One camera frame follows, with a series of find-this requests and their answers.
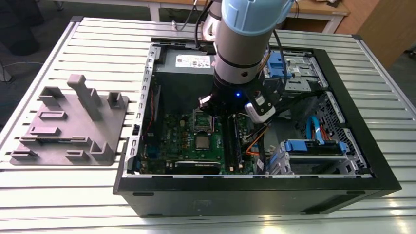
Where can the silver square CPU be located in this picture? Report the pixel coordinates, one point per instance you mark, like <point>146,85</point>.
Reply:
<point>202,142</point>

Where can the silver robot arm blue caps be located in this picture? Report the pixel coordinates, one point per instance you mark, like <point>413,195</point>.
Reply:
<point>240,48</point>

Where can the CPU socket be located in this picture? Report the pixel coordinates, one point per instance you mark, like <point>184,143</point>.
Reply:
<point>194,151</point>

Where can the grey power supply unit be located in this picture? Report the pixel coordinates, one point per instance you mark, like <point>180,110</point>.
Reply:
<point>181,85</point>

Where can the long motherboard RAM slot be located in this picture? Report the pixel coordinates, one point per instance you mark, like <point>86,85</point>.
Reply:
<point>224,141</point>
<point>233,141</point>

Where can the blue plastic drive carrier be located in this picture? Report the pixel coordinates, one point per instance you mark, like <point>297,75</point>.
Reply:
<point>277,65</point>

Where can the grey metal drive cage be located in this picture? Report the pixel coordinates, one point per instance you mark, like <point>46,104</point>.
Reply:
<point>298,85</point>

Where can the green motherboard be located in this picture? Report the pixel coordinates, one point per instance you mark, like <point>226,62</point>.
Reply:
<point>174,151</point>

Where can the black graphics card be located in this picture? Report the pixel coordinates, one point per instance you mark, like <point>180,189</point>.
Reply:
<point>194,167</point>

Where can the black disk in blue carrier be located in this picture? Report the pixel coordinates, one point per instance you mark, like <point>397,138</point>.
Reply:
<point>297,145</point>

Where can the silver metal disk bay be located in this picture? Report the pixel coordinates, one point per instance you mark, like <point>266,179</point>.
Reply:
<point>312,159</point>

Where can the black open PC case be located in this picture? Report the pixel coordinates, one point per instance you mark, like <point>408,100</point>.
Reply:
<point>260,195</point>

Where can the grey plastic parts rack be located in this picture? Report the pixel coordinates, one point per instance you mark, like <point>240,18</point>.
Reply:
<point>77,126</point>

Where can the wooden desk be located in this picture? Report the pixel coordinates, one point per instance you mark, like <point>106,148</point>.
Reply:
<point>318,9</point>

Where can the brown wooden cabinet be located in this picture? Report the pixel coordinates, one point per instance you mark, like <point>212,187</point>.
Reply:
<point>382,29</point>

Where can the small silver wrist camera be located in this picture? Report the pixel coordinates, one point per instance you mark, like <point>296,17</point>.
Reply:
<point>204,100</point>

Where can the white rounded wrist camera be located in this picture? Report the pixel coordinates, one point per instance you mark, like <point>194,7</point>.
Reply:
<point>260,115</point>

